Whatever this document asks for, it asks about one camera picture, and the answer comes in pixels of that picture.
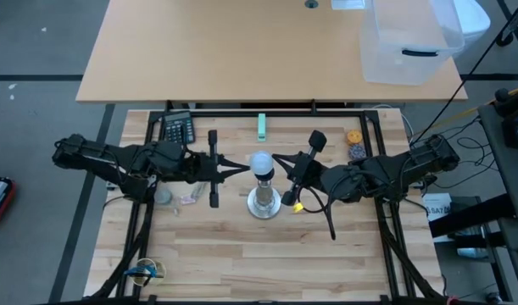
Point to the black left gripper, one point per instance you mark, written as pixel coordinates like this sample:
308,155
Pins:
199,167

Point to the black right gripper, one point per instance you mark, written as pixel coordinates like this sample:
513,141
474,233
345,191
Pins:
305,171

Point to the white round lightbulb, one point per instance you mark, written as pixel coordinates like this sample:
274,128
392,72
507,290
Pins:
261,162

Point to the silver metal lamp base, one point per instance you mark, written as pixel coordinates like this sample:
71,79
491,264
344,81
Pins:
264,203

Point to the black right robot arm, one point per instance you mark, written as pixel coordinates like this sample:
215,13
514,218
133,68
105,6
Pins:
390,171

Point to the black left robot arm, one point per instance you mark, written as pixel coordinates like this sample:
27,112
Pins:
97,154

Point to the mint green rectangular block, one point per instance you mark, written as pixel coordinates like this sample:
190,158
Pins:
262,127

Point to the pink striped flat packet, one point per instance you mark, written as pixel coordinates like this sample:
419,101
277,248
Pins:
187,200

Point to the black calculator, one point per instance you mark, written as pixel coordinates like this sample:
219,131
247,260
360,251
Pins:
179,127

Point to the small patterned ceramic bowl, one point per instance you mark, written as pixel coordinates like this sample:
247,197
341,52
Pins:
163,196

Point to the tan wooden desk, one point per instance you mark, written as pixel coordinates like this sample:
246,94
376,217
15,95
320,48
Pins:
220,51

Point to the small blue tool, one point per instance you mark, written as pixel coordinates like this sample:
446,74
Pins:
142,272

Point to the white printed label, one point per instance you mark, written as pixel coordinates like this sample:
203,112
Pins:
436,207

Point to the clear plastic storage bin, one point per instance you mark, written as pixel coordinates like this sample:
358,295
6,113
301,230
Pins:
411,68

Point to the white flat card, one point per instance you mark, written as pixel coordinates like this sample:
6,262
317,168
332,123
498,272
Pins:
347,4

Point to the dark grey equipment cart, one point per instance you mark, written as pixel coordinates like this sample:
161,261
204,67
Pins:
502,169

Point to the black device with screen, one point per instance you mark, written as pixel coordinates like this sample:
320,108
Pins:
517,135

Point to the white round chair seat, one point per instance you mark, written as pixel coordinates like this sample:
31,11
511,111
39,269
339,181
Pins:
475,19

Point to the thin black stand pole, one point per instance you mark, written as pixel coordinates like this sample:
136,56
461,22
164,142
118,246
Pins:
505,39

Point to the black metal table frame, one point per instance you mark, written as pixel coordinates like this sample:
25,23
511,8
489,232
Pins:
284,113

